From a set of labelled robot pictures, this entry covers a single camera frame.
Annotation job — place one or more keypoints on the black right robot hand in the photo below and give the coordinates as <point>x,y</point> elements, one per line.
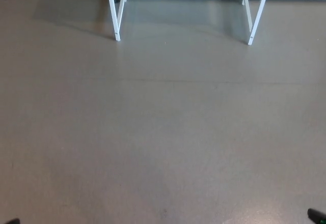
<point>318,216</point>

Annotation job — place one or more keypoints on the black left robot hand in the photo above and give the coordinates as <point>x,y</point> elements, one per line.
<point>14,221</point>

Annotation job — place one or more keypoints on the white metal-legged table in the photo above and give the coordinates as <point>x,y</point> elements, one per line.
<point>114,17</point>

